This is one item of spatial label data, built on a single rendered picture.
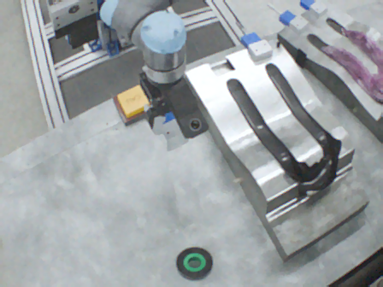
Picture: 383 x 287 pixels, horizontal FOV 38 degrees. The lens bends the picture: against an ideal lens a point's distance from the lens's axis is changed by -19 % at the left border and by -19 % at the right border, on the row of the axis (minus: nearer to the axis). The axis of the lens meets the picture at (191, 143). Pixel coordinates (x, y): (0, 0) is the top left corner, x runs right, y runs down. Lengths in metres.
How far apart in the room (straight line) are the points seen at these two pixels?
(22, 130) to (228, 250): 1.34
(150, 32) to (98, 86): 1.26
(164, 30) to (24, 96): 1.62
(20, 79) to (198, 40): 0.83
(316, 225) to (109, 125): 0.56
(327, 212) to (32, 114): 1.50
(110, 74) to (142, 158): 0.87
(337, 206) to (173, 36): 0.59
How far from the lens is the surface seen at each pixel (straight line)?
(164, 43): 1.09
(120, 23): 1.16
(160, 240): 1.45
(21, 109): 2.62
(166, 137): 1.37
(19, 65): 2.76
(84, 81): 2.36
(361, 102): 1.57
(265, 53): 1.55
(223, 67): 1.57
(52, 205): 1.51
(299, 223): 1.42
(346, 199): 1.46
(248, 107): 1.50
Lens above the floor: 2.18
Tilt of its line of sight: 64 degrees down
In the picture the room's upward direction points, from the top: straight up
